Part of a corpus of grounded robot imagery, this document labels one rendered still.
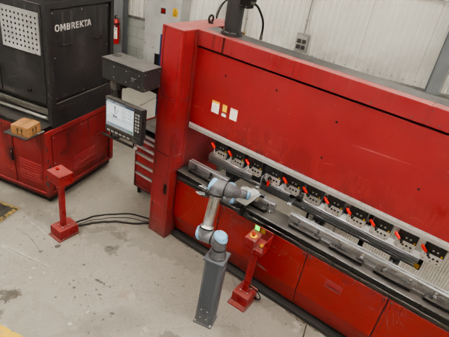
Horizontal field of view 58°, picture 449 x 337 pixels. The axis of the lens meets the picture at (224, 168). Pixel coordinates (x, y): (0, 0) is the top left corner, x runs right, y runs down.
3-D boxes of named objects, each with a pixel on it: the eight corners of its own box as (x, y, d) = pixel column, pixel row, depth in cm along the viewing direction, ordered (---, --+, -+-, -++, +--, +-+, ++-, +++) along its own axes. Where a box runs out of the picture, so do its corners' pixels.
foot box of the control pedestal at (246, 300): (226, 301, 395) (228, 293, 389) (240, 287, 414) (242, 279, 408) (243, 313, 387) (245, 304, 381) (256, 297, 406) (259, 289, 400)
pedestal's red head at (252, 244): (242, 247, 368) (245, 231, 359) (251, 238, 380) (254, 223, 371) (260, 257, 359) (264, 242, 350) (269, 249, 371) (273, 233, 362)
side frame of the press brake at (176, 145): (147, 228, 471) (162, 23, 356) (195, 200, 534) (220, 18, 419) (164, 239, 460) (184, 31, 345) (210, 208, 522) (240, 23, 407)
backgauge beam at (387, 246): (207, 161, 447) (208, 153, 442) (214, 157, 457) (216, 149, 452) (418, 270, 342) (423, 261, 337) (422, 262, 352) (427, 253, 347)
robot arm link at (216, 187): (208, 247, 325) (226, 184, 313) (192, 240, 330) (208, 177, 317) (214, 242, 337) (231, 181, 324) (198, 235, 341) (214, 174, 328)
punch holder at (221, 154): (212, 154, 400) (215, 140, 392) (218, 152, 406) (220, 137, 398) (225, 160, 393) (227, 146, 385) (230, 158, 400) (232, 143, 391)
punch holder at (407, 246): (392, 245, 318) (399, 228, 310) (395, 239, 324) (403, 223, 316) (411, 254, 311) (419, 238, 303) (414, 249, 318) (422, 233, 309)
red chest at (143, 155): (132, 192, 526) (135, 122, 476) (160, 179, 563) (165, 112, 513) (160, 210, 504) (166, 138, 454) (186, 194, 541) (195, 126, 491)
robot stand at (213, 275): (210, 329, 365) (222, 266, 326) (192, 321, 370) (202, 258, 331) (218, 315, 380) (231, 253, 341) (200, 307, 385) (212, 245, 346)
